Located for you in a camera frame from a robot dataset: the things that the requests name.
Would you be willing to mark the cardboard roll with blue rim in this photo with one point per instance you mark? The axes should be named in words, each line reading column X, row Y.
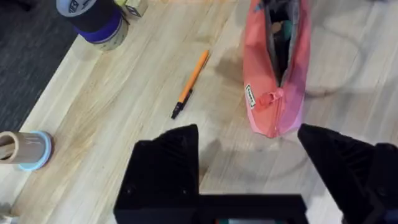
column 26, row 151

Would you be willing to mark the pink zip bag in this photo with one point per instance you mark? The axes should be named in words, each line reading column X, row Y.
column 264, row 81

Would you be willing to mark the small wooden block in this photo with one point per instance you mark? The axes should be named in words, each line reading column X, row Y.
column 135, row 6

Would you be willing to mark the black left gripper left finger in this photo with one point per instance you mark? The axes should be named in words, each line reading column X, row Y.
column 164, row 174

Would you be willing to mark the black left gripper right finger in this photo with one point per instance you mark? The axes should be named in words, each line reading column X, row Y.
column 348, row 168

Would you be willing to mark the orange and black pen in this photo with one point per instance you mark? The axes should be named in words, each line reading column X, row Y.
column 190, row 84

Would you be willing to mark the stack of tape rolls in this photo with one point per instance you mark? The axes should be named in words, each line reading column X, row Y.
column 98, row 21

